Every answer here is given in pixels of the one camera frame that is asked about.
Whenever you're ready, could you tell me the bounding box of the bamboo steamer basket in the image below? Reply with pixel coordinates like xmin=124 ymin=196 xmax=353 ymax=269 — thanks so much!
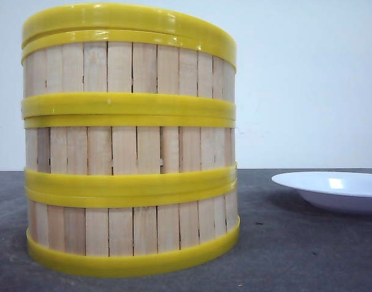
xmin=21 ymin=29 xmax=236 ymax=128
xmin=25 ymin=126 xmax=236 ymax=206
xmin=24 ymin=179 xmax=242 ymax=278

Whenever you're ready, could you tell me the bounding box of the white plate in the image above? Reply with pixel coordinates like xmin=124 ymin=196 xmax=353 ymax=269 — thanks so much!
xmin=272 ymin=172 xmax=372 ymax=214

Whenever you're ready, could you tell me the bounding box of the woven bamboo steamer lid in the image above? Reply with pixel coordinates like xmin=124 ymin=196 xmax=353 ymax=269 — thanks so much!
xmin=22 ymin=3 xmax=236 ymax=66

